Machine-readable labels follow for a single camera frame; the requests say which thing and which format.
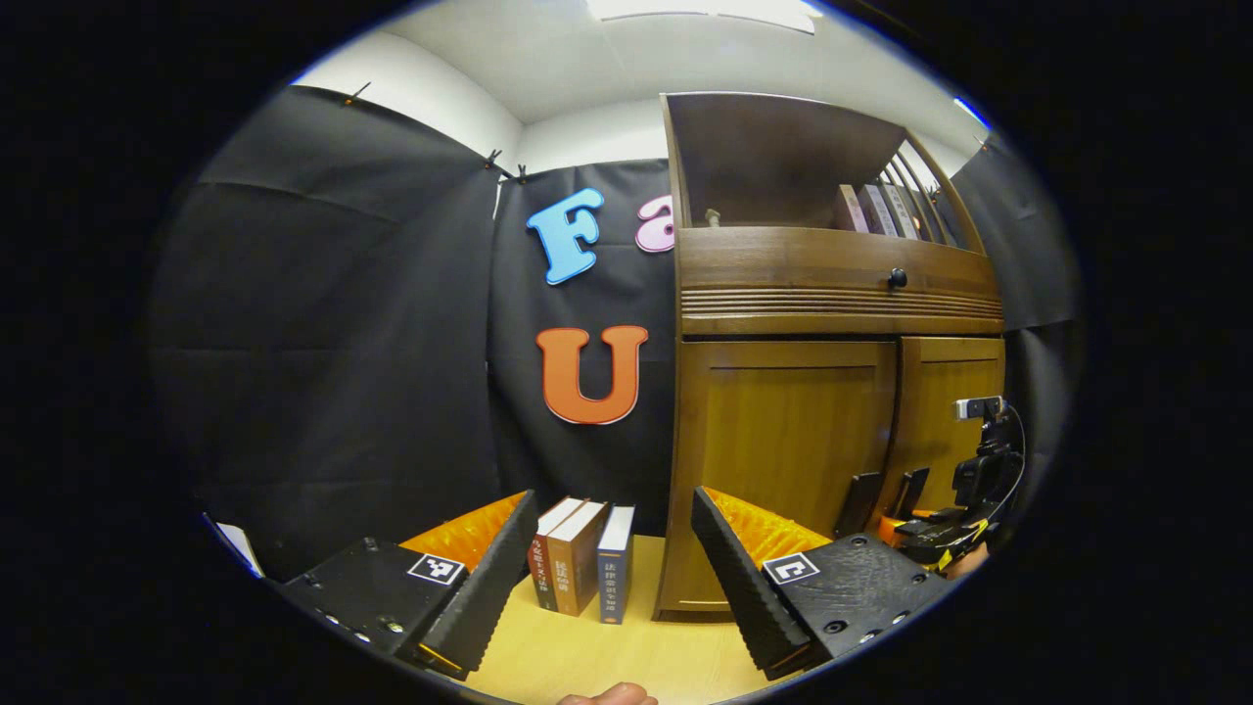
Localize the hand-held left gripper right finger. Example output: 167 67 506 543
691 487 952 682

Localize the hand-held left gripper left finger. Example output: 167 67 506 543
277 491 539 680

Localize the black door handle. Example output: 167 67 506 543
834 472 882 538
893 467 931 520

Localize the wooden shoe cabinet door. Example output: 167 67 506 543
878 337 1007 520
656 340 900 620

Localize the wooden double-door shoe cabinet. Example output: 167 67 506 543
654 92 1009 623

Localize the wooden cabinet drawer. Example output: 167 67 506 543
675 227 1005 339

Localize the blue book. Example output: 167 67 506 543
596 504 637 626

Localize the large ceiling light panel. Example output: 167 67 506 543
585 0 825 35

